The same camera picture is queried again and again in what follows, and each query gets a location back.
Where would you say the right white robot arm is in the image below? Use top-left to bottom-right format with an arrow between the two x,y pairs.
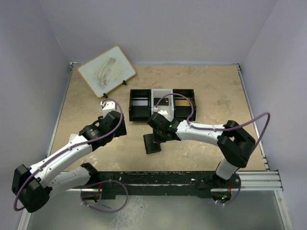
143,113 -> 256,180

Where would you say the gold card in tray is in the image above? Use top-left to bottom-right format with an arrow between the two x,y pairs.
175,100 -> 190,107

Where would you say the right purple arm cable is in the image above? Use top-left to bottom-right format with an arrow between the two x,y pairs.
154,92 -> 271,154

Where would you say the black leather card holder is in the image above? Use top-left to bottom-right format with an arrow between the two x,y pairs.
143,134 -> 161,154

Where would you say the black card in tray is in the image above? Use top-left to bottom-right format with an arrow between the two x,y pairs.
153,97 -> 169,106

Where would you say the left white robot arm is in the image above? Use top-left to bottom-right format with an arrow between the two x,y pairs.
12,109 -> 127,213

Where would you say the yellow-framed whiteboard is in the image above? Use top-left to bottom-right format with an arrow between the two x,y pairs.
77,46 -> 136,98

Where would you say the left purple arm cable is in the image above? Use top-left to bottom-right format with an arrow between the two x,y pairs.
13,98 -> 124,211

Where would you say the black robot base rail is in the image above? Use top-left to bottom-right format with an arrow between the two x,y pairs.
81,163 -> 241,201

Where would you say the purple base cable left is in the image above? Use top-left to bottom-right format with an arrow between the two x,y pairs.
80,180 -> 129,213

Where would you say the small green white box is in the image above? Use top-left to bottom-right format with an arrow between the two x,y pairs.
69,134 -> 78,142

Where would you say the black and white tray organizer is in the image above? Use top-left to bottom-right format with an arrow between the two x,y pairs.
129,89 -> 197,122

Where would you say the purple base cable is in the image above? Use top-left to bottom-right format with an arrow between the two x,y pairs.
214,172 -> 242,207
80,180 -> 129,213

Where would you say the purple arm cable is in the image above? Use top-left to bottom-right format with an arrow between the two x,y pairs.
13,98 -> 124,211
154,92 -> 271,154

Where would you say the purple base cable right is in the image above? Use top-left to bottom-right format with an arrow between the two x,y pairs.
214,172 -> 242,207

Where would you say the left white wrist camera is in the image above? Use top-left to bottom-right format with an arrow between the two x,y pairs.
100,100 -> 117,117

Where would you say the silver card in tray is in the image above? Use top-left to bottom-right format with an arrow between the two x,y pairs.
132,100 -> 148,106

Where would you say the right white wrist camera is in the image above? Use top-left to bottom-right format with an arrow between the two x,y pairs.
153,107 -> 169,119

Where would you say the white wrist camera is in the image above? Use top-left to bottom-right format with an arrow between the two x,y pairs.
100,100 -> 117,117
153,107 -> 169,119

